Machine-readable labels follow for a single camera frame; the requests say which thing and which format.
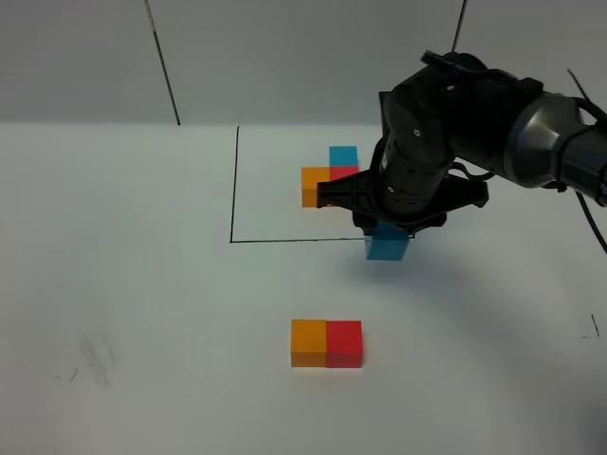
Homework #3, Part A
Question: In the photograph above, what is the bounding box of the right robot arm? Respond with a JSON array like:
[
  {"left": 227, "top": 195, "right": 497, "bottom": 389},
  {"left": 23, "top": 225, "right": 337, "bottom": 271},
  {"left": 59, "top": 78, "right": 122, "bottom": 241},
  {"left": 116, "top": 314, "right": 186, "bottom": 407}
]
[{"left": 345, "top": 51, "right": 606, "bottom": 234}]

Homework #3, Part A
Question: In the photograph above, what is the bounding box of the orange template cube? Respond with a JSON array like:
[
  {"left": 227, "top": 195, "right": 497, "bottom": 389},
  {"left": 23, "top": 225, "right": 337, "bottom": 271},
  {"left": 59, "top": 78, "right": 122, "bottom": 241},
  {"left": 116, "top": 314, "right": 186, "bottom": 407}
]
[{"left": 301, "top": 167, "right": 331, "bottom": 208}]

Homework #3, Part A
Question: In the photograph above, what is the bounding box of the blue template cube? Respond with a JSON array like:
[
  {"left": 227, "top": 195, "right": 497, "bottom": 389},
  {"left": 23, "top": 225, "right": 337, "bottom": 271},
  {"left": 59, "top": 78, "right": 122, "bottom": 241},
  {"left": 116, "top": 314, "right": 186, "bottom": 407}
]
[{"left": 329, "top": 145, "right": 359, "bottom": 168}]

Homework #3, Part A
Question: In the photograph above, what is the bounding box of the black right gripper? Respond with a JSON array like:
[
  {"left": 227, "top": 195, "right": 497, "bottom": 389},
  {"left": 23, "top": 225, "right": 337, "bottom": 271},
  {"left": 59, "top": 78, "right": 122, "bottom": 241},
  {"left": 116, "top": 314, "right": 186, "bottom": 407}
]
[{"left": 353, "top": 136, "right": 453, "bottom": 235}]

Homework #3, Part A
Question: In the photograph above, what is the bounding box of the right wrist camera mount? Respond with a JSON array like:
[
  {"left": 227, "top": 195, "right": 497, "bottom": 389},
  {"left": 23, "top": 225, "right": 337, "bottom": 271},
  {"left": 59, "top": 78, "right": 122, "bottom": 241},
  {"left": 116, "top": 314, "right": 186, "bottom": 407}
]
[{"left": 317, "top": 171, "right": 488, "bottom": 226}]

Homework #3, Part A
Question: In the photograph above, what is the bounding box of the red template cube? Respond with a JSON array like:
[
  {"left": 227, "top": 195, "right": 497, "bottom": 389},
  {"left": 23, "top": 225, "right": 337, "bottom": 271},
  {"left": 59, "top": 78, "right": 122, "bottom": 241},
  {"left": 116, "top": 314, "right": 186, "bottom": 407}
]
[{"left": 322, "top": 165, "right": 359, "bottom": 207}]

